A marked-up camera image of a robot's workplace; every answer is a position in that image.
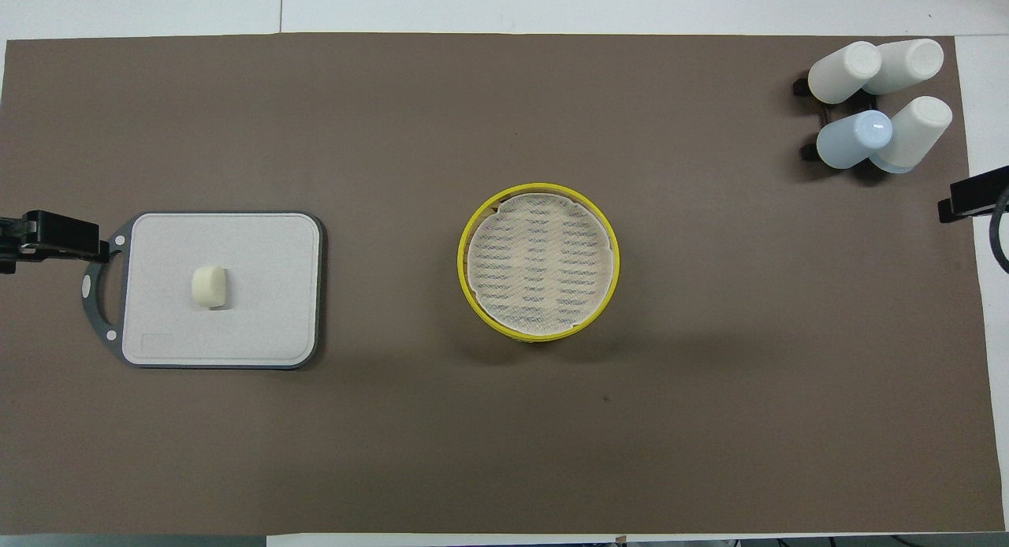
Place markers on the white mesh steamer liner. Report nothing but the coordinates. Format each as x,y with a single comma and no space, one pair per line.
540,263

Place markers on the yellow-rimmed bamboo steamer tier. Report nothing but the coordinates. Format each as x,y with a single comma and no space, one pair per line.
462,265

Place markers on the black cup rack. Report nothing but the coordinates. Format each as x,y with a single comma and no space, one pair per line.
802,88

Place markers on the white plastic cup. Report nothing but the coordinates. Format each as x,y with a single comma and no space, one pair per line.
910,62
843,72
918,129

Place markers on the white cutting board grey frame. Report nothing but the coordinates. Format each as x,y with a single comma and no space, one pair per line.
252,295

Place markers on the cream steamed bun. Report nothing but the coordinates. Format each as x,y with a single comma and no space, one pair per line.
209,285

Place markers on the brown table mat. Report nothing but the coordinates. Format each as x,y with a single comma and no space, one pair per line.
394,137

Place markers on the light blue plastic cup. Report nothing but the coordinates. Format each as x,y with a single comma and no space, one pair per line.
851,141

